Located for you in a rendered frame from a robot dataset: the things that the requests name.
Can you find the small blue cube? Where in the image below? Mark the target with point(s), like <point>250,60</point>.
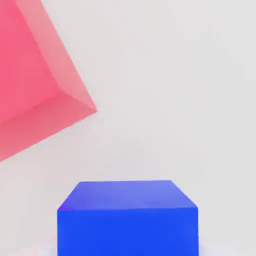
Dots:
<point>128,230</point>

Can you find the large pink box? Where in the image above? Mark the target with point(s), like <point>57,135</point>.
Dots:
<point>30,80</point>

